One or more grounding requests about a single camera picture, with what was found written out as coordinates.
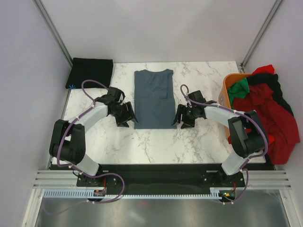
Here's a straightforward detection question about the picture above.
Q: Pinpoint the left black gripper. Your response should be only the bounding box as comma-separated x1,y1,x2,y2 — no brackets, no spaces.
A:
110,102,138,128

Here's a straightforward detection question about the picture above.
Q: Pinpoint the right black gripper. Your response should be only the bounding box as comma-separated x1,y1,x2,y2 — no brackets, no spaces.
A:
172,104,197,129

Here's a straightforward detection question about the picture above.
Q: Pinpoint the blue-grey t shirt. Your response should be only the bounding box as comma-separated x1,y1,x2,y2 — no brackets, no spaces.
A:
134,69,177,130

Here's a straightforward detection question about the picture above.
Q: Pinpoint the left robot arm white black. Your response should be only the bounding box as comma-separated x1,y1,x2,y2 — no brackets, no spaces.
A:
49,87,138,186

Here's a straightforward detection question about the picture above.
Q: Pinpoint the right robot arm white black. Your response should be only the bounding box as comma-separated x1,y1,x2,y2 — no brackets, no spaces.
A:
172,90,269,187

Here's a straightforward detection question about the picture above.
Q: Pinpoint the orange plastic basket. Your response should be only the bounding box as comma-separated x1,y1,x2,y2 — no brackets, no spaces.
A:
218,73,251,145

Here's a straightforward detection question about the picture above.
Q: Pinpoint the green t shirt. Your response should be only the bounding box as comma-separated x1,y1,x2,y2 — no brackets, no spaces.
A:
227,78,250,109

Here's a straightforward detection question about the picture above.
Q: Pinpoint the folded black t shirt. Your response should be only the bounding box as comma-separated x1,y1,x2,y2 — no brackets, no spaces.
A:
65,58,114,89

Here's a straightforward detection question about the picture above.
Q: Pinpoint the black t shirt in basket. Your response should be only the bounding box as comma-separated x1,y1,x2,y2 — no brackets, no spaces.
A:
247,73,294,116

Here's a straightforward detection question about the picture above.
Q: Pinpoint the red t shirt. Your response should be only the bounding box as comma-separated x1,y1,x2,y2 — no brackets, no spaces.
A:
233,65,300,165

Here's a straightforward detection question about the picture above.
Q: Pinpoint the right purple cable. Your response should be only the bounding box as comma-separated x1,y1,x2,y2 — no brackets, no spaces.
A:
180,84,269,205

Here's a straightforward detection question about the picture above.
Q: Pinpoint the purple cable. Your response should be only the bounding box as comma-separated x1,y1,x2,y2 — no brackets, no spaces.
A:
180,84,269,205
42,79,126,215

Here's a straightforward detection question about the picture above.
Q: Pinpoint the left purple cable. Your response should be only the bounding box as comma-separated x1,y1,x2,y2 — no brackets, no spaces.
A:
42,79,126,215

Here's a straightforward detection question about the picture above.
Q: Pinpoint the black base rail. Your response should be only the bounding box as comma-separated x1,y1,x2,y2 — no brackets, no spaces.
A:
75,163,275,196

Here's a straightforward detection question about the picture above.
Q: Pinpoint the aluminium frame extrusion base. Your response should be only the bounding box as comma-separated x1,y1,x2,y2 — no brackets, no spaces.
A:
33,170,291,190

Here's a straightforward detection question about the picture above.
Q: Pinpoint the white slotted cable duct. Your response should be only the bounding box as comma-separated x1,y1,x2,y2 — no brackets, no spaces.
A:
43,188,235,200

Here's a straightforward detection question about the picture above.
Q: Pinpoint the right aluminium frame post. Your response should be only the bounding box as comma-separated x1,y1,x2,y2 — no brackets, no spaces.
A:
237,0,284,72

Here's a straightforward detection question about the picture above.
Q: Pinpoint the aluminium frame post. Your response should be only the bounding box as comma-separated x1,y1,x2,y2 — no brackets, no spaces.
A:
237,0,284,72
33,0,72,66

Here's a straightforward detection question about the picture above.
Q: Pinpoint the left aluminium frame post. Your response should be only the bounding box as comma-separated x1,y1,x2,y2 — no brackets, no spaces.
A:
33,0,72,66

